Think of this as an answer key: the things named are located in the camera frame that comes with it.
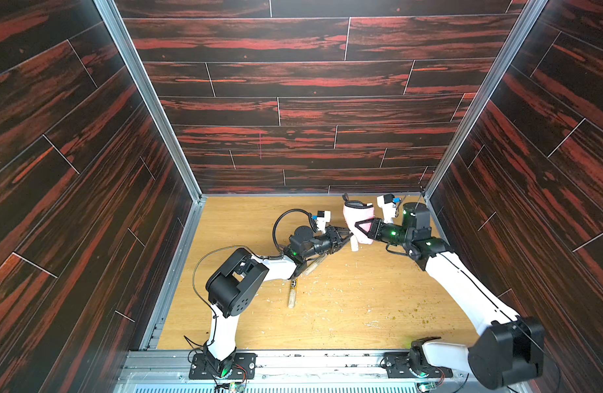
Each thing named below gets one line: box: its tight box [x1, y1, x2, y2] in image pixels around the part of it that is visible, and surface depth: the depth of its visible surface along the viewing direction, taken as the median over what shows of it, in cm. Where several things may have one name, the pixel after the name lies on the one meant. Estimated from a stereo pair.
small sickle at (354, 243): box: [350, 234, 359, 253], surface depth 80 cm
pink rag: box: [343, 200, 376, 245], surface depth 78 cm
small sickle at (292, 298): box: [288, 277, 299, 309], surface depth 90 cm
